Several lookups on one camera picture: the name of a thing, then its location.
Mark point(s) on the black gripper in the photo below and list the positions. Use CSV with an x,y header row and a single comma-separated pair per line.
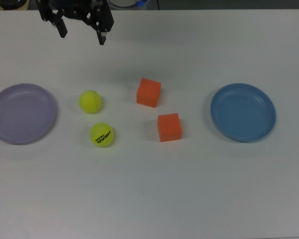
x,y
74,7

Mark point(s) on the yellow tennis ball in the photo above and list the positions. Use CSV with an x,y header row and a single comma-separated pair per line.
x,y
102,135
90,101

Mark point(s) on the orange foam cube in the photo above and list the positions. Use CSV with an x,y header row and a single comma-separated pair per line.
x,y
148,93
169,128

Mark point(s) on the black round object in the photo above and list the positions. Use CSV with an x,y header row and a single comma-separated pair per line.
x,y
11,3

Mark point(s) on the purple plate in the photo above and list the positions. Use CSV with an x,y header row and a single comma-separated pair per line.
x,y
22,117

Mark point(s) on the blue plate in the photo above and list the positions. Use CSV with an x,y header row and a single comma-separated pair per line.
x,y
243,114

